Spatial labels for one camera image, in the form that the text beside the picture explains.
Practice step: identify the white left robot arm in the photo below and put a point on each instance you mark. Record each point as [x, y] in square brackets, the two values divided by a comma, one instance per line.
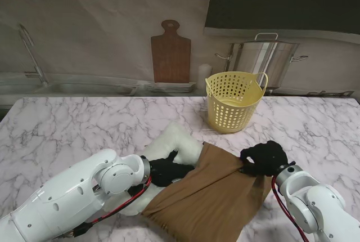
[70, 199]

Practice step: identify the yellow perforated laundry basket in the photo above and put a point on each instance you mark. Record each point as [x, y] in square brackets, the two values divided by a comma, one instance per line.
[233, 104]

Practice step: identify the large steel stock pot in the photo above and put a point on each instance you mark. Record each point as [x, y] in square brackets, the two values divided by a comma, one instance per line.
[261, 62]

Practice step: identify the stack of white plates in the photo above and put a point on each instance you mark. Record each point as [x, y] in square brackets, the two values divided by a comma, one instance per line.
[168, 87]

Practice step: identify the dark wall panel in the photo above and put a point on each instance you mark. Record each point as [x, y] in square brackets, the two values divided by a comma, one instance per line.
[281, 0]

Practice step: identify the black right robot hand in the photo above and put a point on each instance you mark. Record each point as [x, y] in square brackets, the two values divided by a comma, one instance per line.
[267, 159]

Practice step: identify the brown pillowcase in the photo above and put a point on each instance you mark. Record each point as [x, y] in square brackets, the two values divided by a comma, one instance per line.
[208, 197]

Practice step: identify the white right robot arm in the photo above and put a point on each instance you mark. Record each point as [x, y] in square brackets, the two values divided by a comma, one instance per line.
[309, 197]

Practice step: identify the white pillow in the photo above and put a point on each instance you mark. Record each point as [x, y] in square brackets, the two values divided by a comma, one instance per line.
[180, 143]

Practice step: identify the brown wooden cutting board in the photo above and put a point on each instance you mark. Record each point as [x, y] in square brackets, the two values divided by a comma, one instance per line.
[170, 56]

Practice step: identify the chrome kitchen faucet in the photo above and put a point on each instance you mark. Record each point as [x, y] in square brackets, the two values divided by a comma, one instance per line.
[31, 50]

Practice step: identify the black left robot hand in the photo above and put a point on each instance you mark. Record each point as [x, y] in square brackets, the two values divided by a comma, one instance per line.
[166, 171]

